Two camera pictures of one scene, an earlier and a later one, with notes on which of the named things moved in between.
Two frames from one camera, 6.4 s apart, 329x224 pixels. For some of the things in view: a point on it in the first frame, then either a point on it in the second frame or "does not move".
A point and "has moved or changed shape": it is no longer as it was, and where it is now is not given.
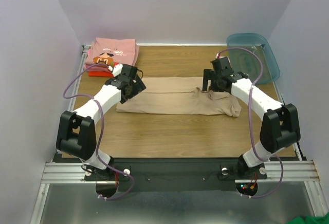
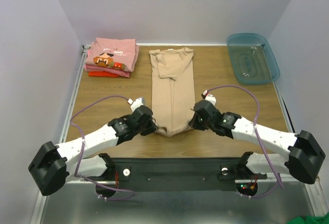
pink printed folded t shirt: x=109 y=51 does not move
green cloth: x=310 y=220 does not move
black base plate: x=181 y=174 does not move
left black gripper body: x=138 y=87 to x=146 y=129
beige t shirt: x=180 y=95 has moved or changed shape
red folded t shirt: x=101 y=74 does not move
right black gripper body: x=209 y=73 to x=198 y=122
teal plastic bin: x=247 y=61 does not move
